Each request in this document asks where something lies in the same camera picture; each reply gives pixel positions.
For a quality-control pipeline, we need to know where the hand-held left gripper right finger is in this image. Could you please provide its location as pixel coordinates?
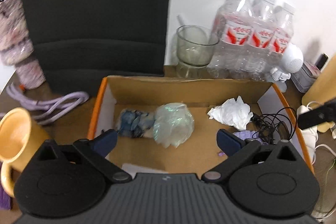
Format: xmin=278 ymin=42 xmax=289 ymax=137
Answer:
xmin=202 ymin=129 xmax=302 ymax=184

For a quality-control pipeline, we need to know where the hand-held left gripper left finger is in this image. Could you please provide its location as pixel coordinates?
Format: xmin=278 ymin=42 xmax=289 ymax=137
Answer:
xmin=34 ymin=129 xmax=133 ymax=184

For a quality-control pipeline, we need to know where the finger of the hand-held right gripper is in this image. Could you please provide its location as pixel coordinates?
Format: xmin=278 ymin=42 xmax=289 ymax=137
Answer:
xmin=297 ymin=99 xmax=336 ymax=130

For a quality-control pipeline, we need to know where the white tissue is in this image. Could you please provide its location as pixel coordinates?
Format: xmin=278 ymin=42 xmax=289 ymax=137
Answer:
xmin=207 ymin=95 xmax=254 ymax=130

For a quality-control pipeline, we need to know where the blue wrapper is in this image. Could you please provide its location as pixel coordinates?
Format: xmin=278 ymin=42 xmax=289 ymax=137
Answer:
xmin=115 ymin=108 xmax=156 ymax=138

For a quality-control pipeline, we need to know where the clear plastic bag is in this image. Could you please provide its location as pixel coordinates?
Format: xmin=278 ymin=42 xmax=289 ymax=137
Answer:
xmin=154 ymin=102 xmax=195 ymax=148

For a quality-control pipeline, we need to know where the orange cardboard box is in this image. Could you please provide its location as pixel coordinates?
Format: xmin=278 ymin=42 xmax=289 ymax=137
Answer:
xmin=87 ymin=75 xmax=315 ymax=174

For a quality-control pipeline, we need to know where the grey patterned case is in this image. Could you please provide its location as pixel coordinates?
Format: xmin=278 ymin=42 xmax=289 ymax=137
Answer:
xmin=291 ymin=61 xmax=321 ymax=93

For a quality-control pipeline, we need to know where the white robot speaker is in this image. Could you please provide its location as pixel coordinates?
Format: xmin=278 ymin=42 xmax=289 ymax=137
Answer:
xmin=265 ymin=43 xmax=304 ymax=83

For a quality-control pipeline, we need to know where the clear water bottle red label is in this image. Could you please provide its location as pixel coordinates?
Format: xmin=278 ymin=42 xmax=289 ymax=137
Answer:
xmin=268 ymin=2 xmax=296 ymax=77
xmin=247 ymin=0 xmax=279 ymax=80
xmin=207 ymin=0 xmax=254 ymax=79

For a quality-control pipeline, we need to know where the yellow mug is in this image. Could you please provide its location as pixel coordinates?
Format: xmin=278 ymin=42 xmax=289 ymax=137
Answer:
xmin=0 ymin=107 xmax=53 ymax=198

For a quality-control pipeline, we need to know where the glass cup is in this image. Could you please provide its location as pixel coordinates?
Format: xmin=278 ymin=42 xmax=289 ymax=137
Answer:
xmin=175 ymin=15 xmax=219 ymax=79

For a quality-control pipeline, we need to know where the mottled pink vase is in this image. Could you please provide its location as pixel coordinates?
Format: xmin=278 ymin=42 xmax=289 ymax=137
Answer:
xmin=0 ymin=0 xmax=46 ymax=90

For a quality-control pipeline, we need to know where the black paper bag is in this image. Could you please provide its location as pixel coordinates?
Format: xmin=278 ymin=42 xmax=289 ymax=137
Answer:
xmin=19 ymin=0 xmax=175 ymax=97

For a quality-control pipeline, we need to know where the white charging cable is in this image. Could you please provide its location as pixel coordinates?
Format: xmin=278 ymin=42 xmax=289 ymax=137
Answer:
xmin=306 ymin=101 xmax=336 ymax=161

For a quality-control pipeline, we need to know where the green cable black earbud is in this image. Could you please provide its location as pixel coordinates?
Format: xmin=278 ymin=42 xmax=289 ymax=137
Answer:
xmin=325 ymin=157 xmax=336 ymax=188

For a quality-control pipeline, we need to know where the lilac braided cable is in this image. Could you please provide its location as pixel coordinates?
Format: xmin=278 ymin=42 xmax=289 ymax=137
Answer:
xmin=7 ymin=82 xmax=90 ymax=125

